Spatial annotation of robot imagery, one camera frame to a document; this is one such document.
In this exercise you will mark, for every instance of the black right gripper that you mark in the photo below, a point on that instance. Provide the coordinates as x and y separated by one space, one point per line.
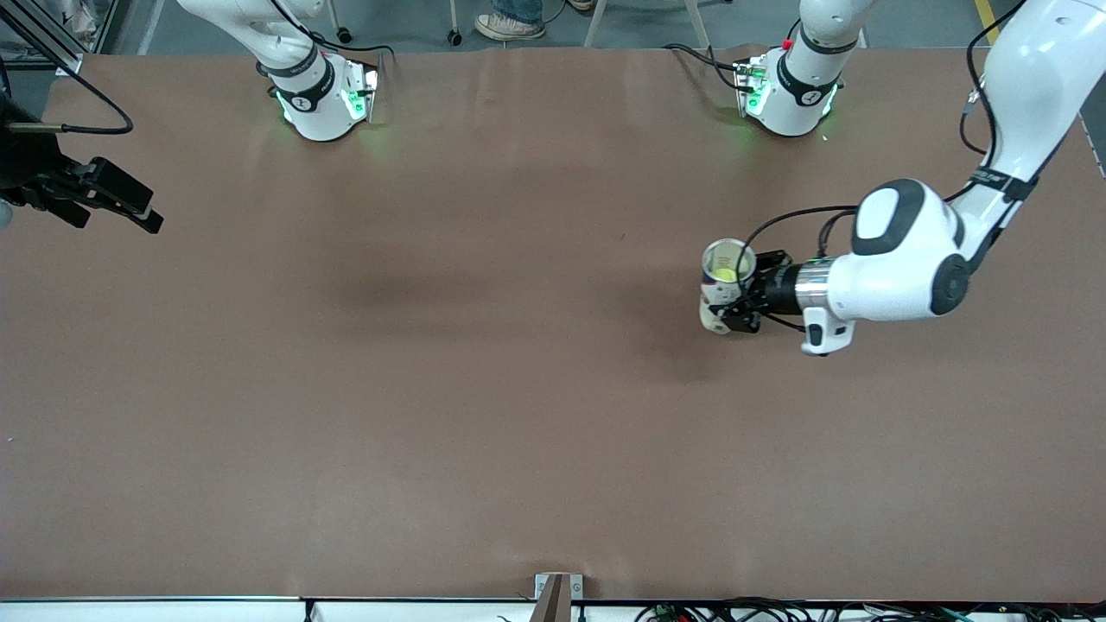
24 169

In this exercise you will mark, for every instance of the clear tennis ball can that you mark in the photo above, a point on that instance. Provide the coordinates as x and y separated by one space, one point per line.
721 257

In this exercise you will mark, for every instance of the brown wooden post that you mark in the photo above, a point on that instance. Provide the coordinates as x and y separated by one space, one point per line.
553 605

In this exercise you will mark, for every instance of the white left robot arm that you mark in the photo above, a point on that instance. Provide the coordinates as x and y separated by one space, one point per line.
899 276

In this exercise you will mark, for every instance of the clear plastic bag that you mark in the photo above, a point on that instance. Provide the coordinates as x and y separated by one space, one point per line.
91 22

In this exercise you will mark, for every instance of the small metal bracket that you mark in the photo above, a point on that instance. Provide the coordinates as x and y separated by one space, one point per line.
543 587

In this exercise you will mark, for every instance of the blue jeans leg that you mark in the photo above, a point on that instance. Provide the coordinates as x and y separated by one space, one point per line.
518 9

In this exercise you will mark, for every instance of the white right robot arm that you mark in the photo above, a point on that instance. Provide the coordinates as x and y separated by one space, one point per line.
315 112

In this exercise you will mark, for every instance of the white table edge rail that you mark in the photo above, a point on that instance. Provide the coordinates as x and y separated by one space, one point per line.
173 612

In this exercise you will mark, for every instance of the white metal stand leg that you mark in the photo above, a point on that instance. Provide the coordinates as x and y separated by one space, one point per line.
596 26
702 26

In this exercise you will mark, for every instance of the yellow tennis ball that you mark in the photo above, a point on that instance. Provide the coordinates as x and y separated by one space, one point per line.
726 275

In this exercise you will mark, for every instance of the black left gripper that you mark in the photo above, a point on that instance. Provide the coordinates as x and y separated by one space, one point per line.
778 288

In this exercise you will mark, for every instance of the beige canvas sneaker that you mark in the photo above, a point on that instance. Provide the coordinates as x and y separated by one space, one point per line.
581 4
505 28

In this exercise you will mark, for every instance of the chair leg with caster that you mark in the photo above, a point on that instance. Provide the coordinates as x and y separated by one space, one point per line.
344 35
454 38

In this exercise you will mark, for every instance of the brown table cover sheet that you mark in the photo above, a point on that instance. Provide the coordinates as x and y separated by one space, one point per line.
553 432

